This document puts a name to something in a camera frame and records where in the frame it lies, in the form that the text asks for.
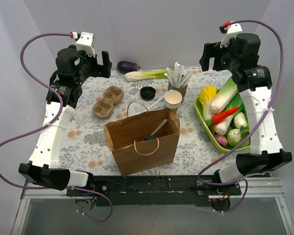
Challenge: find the brown cardboard cup carrier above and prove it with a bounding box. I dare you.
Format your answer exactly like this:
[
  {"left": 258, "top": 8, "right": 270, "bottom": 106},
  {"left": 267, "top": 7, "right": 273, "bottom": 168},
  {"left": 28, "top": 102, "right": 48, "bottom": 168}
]
[{"left": 92, "top": 86, "right": 124, "bottom": 119}]

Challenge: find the black plastic coffee lid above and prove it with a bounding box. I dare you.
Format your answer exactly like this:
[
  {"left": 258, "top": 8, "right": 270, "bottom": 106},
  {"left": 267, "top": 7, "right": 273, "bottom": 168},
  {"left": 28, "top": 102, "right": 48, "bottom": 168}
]
[{"left": 143, "top": 135, "right": 157, "bottom": 141}]

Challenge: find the brown paper bag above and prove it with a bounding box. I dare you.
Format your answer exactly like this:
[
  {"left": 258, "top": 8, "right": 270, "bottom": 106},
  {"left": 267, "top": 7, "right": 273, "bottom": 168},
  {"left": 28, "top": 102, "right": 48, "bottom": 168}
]
[{"left": 104, "top": 108, "right": 180, "bottom": 176}]

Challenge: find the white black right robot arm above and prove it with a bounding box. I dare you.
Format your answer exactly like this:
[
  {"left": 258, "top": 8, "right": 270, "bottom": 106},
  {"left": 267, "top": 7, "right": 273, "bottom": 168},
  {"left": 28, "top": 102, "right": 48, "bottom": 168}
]
[{"left": 199, "top": 33, "right": 293, "bottom": 195}]

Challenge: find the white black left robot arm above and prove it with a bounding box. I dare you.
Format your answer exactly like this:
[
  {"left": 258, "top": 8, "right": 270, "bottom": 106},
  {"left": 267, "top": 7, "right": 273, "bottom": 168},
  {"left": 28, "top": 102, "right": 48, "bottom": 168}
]
[{"left": 19, "top": 45, "right": 112, "bottom": 196}]

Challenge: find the purple toy eggplant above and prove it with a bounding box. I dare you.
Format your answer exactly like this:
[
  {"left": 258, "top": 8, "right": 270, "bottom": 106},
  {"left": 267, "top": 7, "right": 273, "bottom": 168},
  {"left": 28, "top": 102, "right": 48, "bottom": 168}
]
[{"left": 117, "top": 61, "right": 141, "bottom": 74}]

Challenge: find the floral patterned table mat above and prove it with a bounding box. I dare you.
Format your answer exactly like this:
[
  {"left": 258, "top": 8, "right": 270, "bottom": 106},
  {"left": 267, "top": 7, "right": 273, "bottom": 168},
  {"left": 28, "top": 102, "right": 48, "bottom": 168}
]
[{"left": 59, "top": 68, "right": 236, "bottom": 175}]

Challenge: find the green white toy leek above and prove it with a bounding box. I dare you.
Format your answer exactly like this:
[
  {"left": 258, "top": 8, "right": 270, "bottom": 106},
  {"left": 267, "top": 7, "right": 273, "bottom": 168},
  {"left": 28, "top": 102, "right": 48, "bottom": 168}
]
[{"left": 125, "top": 70, "right": 167, "bottom": 82}]

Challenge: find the large toy napa cabbage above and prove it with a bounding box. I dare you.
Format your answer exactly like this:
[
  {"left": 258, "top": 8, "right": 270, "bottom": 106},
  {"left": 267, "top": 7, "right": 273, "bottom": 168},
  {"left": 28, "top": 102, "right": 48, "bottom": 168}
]
[{"left": 210, "top": 77, "right": 238, "bottom": 114}]

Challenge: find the brown cup with straws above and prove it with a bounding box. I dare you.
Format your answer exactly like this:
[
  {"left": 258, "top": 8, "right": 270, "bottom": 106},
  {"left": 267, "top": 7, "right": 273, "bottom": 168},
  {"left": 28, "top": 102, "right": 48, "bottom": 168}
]
[{"left": 166, "top": 62, "right": 193, "bottom": 98}]

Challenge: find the stack of black lids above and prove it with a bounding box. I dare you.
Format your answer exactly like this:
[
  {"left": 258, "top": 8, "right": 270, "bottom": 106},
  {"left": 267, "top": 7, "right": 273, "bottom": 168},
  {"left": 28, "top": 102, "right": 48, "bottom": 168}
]
[{"left": 140, "top": 86, "right": 156, "bottom": 101}]

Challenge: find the stack of paper cups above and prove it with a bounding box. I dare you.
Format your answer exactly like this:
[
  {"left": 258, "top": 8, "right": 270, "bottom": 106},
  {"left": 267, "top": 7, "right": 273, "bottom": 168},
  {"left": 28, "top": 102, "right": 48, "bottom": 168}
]
[{"left": 164, "top": 90, "right": 182, "bottom": 113}]

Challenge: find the orange toy carrot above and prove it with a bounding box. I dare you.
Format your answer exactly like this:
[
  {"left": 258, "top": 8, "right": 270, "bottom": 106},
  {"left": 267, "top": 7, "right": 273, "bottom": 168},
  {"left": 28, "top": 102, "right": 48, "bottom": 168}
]
[{"left": 212, "top": 106, "right": 239, "bottom": 124}]

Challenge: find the white toy bok choy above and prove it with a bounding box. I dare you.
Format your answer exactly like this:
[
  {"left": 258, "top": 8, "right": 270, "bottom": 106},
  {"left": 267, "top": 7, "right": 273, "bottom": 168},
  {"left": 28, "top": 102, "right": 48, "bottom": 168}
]
[{"left": 227, "top": 129, "right": 248, "bottom": 147}]

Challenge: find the purple toy onion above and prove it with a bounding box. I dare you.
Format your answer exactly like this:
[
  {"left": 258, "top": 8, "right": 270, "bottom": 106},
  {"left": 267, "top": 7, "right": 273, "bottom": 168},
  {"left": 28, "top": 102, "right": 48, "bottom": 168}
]
[{"left": 214, "top": 134, "right": 228, "bottom": 147}]

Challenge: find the green plastic tray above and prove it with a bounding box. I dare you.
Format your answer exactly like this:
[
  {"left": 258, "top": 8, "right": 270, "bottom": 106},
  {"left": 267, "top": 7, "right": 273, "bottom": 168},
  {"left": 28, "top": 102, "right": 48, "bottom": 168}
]
[{"left": 194, "top": 95, "right": 252, "bottom": 154}]

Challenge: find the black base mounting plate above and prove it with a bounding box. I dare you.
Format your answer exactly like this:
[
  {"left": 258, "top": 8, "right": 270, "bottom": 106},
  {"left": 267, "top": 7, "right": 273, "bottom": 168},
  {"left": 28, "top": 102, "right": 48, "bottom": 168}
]
[{"left": 66, "top": 175, "right": 241, "bottom": 207}]

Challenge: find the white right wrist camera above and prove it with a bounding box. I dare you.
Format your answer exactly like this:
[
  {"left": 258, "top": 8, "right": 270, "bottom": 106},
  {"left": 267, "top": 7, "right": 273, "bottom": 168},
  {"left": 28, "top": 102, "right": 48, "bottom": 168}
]
[{"left": 219, "top": 21, "right": 243, "bottom": 48}]

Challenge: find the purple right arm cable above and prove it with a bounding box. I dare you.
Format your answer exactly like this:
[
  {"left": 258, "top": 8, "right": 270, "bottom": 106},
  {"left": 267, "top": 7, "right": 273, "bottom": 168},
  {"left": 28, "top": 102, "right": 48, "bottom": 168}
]
[{"left": 197, "top": 20, "right": 284, "bottom": 214}]

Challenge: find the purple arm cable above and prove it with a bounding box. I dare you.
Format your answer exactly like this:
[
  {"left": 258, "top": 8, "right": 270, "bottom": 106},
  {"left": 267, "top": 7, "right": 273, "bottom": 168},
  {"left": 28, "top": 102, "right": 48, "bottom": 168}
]
[
  {"left": 197, "top": 20, "right": 284, "bottom": 214},
  {"left": 0, "top": 32, "right": 113, "bottom": 223}
]

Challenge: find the aluminium frame rail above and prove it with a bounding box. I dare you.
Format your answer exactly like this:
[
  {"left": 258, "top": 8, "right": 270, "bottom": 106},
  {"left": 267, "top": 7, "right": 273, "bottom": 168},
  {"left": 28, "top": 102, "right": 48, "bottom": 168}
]
[{"left": 12, "top": 177, "right": 294, "bottom": 235}]

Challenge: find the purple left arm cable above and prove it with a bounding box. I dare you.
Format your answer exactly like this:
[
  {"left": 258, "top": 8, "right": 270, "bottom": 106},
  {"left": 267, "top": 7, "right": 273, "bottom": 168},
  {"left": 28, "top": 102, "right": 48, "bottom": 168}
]
[{"left": 0, "top": 32, "right": 113, "bottom": 223}]

